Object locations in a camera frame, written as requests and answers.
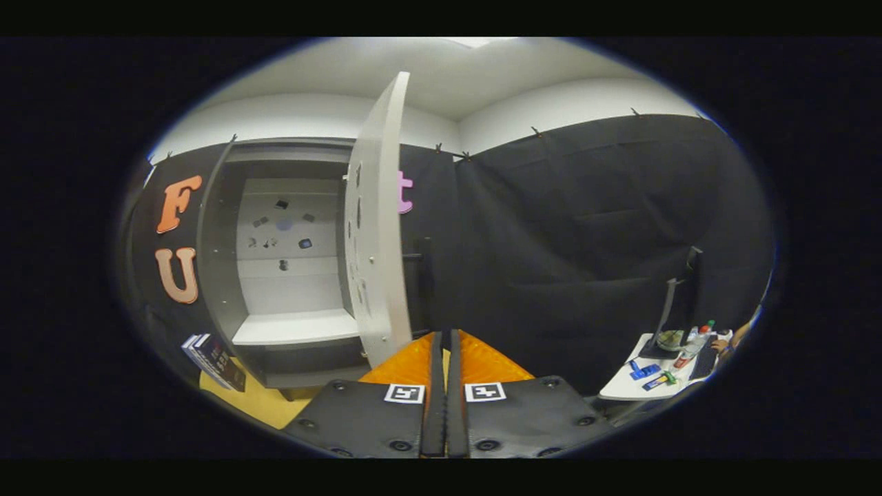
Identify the small blue box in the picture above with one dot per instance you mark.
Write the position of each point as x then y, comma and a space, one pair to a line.
645, 371

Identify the clear bottle red cap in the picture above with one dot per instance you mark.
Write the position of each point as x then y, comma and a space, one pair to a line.
692, 344

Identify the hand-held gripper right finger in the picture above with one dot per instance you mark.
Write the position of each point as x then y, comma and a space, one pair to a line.
455, 413

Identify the white side table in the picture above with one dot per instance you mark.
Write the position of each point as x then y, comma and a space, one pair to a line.
620, 386

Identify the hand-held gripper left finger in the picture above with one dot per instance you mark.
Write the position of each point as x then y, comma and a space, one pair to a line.
434, 413

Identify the round grey object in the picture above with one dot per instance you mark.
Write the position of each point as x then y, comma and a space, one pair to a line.
668, 339

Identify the white cabinet shelf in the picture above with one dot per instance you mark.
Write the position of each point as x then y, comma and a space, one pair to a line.
296, 327

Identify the dark flat object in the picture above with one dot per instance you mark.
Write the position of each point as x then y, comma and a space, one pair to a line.
704, 362

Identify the white cabinet door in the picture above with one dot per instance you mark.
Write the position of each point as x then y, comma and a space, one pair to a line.
379, 241

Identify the blue yellow small tool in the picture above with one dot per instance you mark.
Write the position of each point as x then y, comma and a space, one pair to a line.
660, 380

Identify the grey cabinet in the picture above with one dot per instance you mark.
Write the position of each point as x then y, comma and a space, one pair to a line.
220, 275

